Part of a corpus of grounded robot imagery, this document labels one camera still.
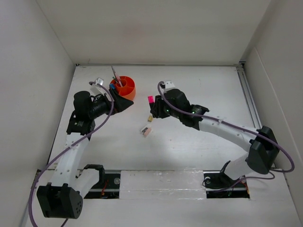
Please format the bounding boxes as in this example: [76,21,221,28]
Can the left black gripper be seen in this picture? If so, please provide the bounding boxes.
[89,88,133,119]

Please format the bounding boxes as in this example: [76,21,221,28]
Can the small tan eraser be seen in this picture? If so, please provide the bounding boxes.
[148,115,153,122]

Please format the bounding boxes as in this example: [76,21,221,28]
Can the pink cap black highlighter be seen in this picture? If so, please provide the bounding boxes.
[148,96,155,107]

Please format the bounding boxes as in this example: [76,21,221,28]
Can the blue cap black highlighter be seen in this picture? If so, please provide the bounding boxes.
[109,83,116,89]

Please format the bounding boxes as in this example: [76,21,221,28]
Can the pink transparent pen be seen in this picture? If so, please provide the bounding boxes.
[116,76,123,87]

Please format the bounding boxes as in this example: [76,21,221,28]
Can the black handled scissors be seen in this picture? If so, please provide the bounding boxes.
[111,66,119,78]

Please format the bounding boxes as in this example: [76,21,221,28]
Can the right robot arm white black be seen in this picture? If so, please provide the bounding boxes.
[148,88,279,189]

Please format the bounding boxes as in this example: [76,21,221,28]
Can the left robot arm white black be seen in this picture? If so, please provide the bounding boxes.
[36,88,133,219]

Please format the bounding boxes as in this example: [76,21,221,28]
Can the orange round divided container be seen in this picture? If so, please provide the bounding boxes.
[110,76,136,101]

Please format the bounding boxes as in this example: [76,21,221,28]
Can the pink white mini stapler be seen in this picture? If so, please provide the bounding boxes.
[141,123,152,137]

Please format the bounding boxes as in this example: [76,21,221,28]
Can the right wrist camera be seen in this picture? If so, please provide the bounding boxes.
[163,80,176,92]

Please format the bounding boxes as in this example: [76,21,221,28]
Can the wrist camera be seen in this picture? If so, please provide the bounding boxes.
[163,80,176,92]
[89,77,105,96]

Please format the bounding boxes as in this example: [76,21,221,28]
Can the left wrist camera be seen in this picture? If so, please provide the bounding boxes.
[89,77,105,96]

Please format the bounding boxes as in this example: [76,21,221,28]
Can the aluminium rail right side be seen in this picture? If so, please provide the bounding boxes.
[236,61,262,129]

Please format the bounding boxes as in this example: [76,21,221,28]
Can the metal rail at table front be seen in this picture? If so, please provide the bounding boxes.
[85,170,250,200]

